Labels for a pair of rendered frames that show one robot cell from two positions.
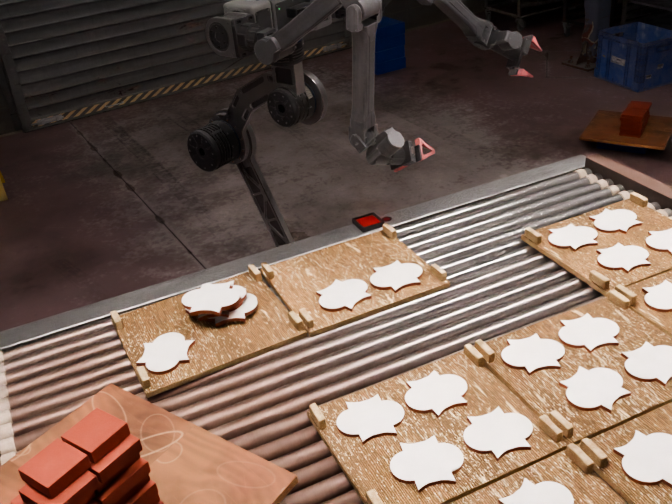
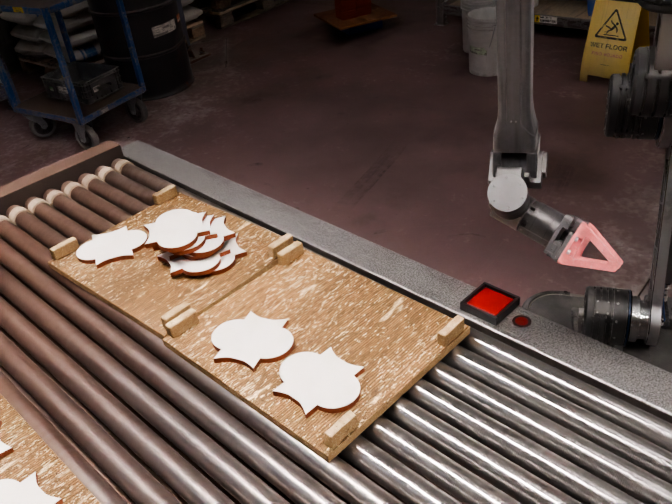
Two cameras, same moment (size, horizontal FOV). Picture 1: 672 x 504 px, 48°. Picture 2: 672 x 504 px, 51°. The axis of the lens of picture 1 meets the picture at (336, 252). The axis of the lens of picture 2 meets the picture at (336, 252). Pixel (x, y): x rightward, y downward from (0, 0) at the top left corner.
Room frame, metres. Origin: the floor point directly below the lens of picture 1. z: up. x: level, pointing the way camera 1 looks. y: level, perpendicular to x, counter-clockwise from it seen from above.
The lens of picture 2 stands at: (1.47, -0.93, 1.73)
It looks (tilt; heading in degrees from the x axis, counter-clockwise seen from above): 34 degrees down; 70
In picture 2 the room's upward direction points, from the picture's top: 7 degrees counter-clockwise
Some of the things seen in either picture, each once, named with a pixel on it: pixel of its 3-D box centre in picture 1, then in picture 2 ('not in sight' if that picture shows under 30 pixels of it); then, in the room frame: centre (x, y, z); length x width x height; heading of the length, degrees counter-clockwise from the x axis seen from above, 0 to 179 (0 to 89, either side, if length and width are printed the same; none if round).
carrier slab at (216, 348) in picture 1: (206, 327); (172, 255); (1.57, 0.35, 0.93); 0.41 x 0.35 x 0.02; 115
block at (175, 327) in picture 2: (306, 318); (182, 323); (1.53, 0.09, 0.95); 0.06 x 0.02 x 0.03; 23
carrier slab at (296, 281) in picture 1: (352, 277); (313, 336); (1.73, -0.04, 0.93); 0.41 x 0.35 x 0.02; 113
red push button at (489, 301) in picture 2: (368, 222); (490, 303); (2.04, -0.11, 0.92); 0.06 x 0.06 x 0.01; 22
